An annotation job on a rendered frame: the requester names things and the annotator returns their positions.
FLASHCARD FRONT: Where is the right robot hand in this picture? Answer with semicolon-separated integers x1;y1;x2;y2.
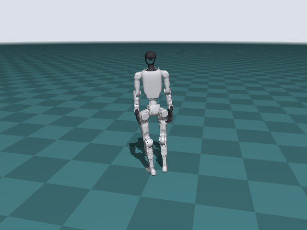
165;106;173;123

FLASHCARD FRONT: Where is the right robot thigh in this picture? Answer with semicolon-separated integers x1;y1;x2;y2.
157;107;168;145

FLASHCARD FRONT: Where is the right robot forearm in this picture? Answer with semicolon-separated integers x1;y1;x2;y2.
165;90;173;110

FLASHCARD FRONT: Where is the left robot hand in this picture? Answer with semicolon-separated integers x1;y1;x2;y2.
135;109;142;125

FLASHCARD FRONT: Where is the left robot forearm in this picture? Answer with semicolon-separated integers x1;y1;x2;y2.
133;91;140;112

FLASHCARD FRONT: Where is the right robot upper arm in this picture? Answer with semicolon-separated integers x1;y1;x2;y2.
161;70;170;94

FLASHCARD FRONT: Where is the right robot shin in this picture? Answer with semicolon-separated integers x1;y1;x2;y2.
161;137;167;166

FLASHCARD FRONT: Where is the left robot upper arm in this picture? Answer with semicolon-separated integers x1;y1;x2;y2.
134;71;142;96

